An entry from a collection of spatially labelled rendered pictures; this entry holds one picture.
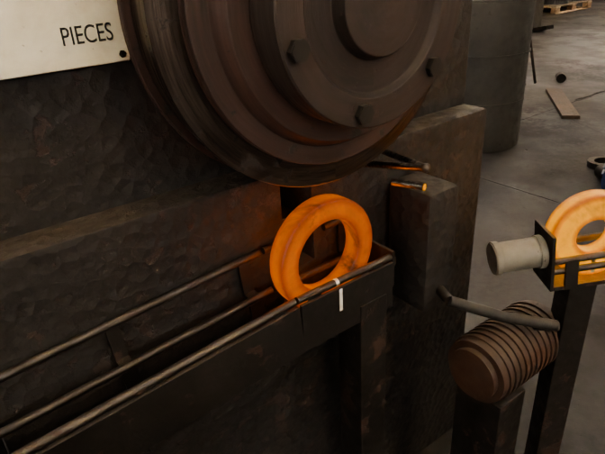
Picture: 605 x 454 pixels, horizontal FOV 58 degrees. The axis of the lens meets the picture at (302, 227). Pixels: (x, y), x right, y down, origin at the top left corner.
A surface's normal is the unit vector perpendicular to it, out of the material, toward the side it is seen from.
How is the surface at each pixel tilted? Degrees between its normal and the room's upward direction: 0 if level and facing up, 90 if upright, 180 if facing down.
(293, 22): 90
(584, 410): 0
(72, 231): 0
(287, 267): 90
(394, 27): 90
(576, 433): 0
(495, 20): 90
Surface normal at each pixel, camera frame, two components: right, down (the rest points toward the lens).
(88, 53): 0.60, 0.33
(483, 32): -0.22, 0.45
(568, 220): 0.04, 0.45
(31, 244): -0.05, -0.89
